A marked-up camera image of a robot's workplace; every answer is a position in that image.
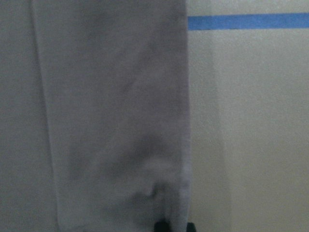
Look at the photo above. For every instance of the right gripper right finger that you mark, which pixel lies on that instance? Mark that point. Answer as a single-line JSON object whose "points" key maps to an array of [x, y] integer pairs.
{"points": [[191, 227]]}

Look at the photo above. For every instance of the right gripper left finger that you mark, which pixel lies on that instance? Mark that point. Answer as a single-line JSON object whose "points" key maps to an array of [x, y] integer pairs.
{"points": [[162, 226]]}

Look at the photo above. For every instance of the dark brown t-shirt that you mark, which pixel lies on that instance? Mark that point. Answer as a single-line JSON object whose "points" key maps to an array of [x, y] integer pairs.
{"points": [[94, 115]]}

